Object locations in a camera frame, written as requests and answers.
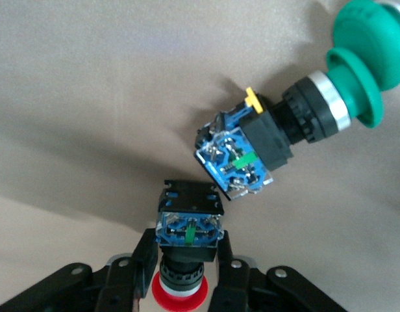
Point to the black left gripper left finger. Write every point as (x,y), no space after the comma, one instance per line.
(122,282)

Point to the brown table mat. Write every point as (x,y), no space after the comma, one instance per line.
(89,97)

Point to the green mushroom push button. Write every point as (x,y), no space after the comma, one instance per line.
(265,136)
(372,32)

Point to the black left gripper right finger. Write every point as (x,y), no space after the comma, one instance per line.
(234,286)

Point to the red mushroom push button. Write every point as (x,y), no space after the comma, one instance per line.
(190,201)

